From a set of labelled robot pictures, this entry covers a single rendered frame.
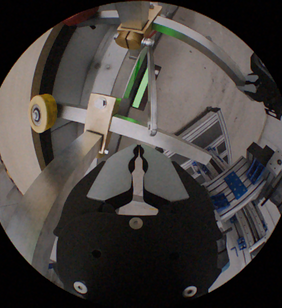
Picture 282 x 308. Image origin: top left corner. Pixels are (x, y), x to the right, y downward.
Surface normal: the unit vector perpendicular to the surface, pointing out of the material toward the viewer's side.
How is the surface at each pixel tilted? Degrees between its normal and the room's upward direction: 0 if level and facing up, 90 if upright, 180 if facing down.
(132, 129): 0
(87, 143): 90
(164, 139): 0
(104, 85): 0
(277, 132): 90
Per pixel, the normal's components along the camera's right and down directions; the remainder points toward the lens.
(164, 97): -0.01, 0.53
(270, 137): -0.95, -0.27
